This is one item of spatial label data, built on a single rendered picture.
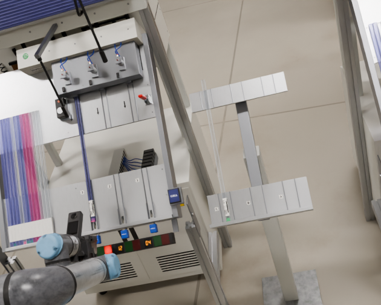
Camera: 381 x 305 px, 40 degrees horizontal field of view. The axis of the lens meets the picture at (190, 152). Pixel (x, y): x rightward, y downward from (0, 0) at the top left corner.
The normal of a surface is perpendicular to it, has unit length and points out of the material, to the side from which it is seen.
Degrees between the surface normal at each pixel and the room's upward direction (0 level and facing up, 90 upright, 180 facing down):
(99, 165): 0
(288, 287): 90
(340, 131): 0
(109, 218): 43
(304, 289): 0
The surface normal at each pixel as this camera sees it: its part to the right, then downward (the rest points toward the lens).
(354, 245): -0.29, -0.78
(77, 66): -0.22, -0.17
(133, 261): -0.03, 0.58
